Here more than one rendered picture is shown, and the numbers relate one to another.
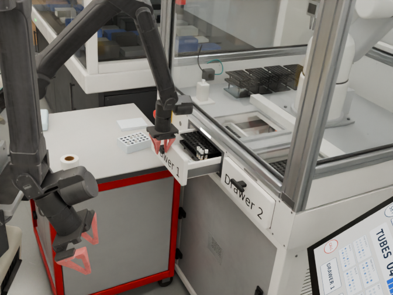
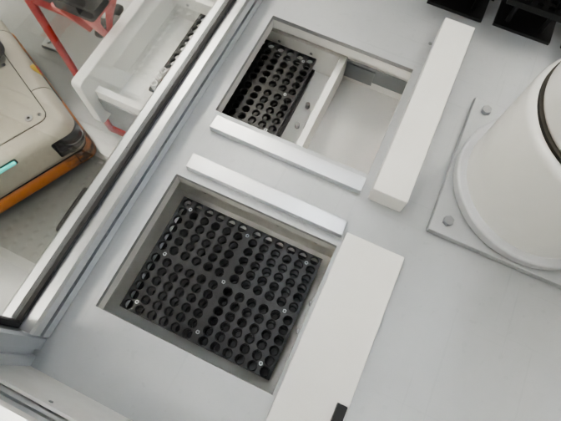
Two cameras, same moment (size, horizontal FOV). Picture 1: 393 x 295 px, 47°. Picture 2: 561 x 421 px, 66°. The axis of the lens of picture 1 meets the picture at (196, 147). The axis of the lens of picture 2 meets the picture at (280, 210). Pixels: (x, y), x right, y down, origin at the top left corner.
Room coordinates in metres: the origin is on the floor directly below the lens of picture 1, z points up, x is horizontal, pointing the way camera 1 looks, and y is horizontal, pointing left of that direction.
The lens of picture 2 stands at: (1.35, -0.48, 1.50)
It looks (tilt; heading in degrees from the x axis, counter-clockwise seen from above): 69 degrees down; 50
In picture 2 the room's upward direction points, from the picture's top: 5 degrees clockwise
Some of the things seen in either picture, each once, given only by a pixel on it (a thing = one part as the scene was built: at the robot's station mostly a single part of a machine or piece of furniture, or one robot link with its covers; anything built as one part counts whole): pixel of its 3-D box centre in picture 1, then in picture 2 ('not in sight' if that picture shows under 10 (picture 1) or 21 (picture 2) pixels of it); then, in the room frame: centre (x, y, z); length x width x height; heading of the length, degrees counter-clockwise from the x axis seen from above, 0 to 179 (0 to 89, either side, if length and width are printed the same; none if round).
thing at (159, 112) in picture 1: (165, 108); not in sight; (1.43, 0.12, 1.08); 0.07 x 0.06 x 0.07; 114
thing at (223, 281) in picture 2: not in sight; (225, 286); (1.37, -0.35, 0.87); 0.22 x 0.18 x 0.06; 120
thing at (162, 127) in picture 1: (162, 124); not in sight; (1.42, 0.13, 1.02); 0.10 x 0.07 x 0.07; 120
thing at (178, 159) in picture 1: (168, 154); not in sight; (1.47, 0.10, 0.87); 0.29 x 0.02 x 0.11; 30
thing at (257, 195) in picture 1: (245, 191); not in sight; (1.27, -0.18, 0.87); 0.29 x 0.02 x 0.11; 30
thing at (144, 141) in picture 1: (134, 142); not in sight; (1.70, 0.27, 0.78); 0.12 x 0.08 x 0.04; 132
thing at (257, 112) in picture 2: (214, 146); (235, 85); (1.57, -0.07, 0.87); 0.22 x 0.18 x 0.06; 120
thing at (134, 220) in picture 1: (99, 206); not in sight; (1.74, 0.44, 0.38); 0.62 x 0.58 x 0.76; 30
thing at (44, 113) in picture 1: (37, 119); not in sight; (1.82, 0.74, 0.78); 0.15 x 0.10 x 0.04; 17
